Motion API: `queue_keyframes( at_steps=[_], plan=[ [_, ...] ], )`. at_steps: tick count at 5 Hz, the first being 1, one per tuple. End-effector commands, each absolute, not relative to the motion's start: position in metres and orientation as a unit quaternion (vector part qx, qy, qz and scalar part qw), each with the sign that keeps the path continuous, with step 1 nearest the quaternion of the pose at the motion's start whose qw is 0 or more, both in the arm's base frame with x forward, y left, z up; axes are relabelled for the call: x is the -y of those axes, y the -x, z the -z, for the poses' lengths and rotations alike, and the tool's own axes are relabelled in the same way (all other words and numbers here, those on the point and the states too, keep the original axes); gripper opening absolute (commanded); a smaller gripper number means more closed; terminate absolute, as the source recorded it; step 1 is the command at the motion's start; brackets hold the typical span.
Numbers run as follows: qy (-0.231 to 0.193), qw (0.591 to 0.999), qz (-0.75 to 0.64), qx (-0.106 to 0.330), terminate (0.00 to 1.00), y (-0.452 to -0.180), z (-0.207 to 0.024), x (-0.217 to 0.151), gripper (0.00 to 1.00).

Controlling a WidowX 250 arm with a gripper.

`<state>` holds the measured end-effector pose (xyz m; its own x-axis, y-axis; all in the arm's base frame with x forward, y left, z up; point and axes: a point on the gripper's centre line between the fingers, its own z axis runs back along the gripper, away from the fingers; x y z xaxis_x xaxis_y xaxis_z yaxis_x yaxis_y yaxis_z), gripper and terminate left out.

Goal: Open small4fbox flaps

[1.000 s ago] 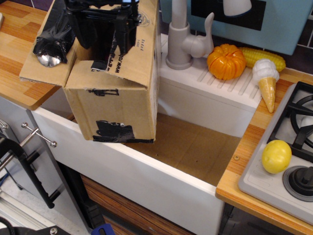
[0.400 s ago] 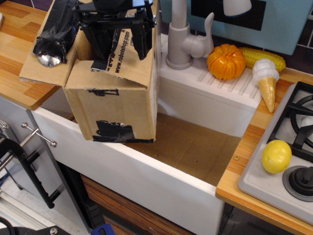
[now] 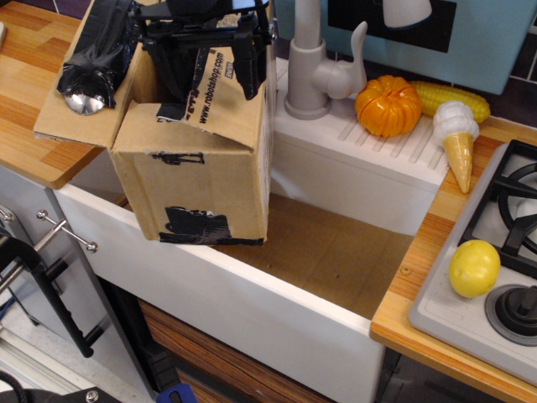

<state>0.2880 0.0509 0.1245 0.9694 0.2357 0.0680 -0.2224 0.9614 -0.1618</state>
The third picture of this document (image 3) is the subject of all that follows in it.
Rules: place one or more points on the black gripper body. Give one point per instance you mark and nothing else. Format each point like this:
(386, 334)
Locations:
(205, 24)

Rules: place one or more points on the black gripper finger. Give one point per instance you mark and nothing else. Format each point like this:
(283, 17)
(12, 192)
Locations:
(176, 67)
(250, 58)

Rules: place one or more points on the brown cardboard box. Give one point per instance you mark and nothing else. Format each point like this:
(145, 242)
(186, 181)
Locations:
(197, 178)

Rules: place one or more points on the grey toy faucet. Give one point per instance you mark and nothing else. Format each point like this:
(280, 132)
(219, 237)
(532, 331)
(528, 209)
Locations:
(314, 80)

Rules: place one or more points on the spoon taped on left flap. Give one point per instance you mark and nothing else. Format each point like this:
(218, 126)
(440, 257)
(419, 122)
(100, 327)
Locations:
(101, 58)

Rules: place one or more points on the orange toy pumpkin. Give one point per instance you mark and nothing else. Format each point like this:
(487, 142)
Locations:
(389, 106)

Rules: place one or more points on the white toy sink basin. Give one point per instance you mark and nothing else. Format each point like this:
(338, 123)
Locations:
(343, 206)

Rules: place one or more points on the yellow toy corn cob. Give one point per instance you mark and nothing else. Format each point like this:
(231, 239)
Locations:
(432, 95)

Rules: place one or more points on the toy ice cream cone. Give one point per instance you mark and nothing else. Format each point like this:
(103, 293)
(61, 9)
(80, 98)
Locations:
(455, 129)

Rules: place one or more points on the light blue toy microwave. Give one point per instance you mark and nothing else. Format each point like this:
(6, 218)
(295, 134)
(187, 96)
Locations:
(468, 43)

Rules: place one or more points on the black metal clamp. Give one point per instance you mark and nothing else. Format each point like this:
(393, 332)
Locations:
(18, 257)

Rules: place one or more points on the black stove burner grate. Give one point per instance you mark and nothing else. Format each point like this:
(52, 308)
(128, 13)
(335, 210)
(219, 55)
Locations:
(505, 214)

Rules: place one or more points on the yellow toy lemon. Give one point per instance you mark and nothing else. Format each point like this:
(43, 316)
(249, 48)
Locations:
(474, 268)

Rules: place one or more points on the grey toy stove top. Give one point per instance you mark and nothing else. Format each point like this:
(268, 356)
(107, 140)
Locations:
(439, 311)

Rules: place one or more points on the black stove knob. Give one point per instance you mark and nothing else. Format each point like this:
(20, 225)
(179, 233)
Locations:
(511, 311)

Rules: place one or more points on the blue clamp handle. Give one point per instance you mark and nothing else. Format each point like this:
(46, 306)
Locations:
(180, 393)

